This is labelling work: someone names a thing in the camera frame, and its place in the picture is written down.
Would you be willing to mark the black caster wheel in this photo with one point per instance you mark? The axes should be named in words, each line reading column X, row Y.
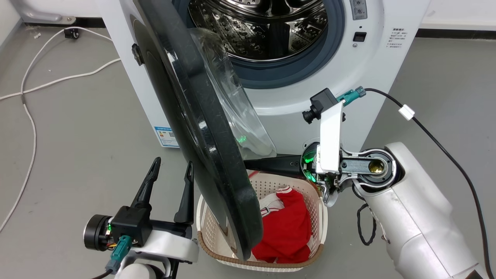
column 72, row 33

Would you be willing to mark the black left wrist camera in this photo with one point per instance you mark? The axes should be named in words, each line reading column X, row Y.
column 131, row 224

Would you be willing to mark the blue energy label sticker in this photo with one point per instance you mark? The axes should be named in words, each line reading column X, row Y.
column 166, row 136

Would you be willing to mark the grey rubber door gasket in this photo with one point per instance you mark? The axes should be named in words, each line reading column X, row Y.
column 286, row 71

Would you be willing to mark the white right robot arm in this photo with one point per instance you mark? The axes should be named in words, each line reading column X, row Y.
column 414, row 217

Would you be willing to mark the green left camera connector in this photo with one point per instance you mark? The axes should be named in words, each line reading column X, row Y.
column 120, row 248

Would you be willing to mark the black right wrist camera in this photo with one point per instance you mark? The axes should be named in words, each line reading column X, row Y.
column 321, row 104

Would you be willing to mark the white left camera bracket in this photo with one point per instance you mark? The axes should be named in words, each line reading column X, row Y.
column 170, row 248

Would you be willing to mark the steel washing machine drum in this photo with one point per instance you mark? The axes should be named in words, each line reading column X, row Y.
column 255, row 31

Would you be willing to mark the white right camera bracket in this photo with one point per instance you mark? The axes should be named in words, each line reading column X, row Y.
column 330, row 139

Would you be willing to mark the black round washing machine door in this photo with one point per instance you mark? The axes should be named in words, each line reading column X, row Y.
column 186, row 116

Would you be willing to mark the cream plastic laundry basket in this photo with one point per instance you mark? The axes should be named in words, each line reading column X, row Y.
column 319, row 228

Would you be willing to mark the white camera bracket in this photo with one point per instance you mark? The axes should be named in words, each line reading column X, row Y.
column 170, row 248
column 330, row 139

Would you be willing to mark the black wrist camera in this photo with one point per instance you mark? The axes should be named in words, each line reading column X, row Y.
column 321, row 104
column 131, row 224

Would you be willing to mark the green right camera connector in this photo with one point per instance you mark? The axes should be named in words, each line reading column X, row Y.
column 352, row 95

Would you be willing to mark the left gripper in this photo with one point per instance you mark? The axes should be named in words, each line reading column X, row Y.
column 96, row 232

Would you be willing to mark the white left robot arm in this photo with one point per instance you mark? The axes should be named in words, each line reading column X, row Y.
column 135, row 272

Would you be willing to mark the grey metal base foot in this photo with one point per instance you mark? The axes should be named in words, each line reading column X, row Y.
column 38, row 13

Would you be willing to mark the green camera connector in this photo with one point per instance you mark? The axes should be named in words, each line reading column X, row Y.
column 120, row 248
column 352, row 95

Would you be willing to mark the white front-load washing machine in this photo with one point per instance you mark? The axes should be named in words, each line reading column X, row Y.
column 279, row 100

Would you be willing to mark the red garment with white stripes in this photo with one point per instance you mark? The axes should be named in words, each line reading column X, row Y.
column 286, row 228

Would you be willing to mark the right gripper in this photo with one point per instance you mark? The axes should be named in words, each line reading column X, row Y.
column 309, row 162

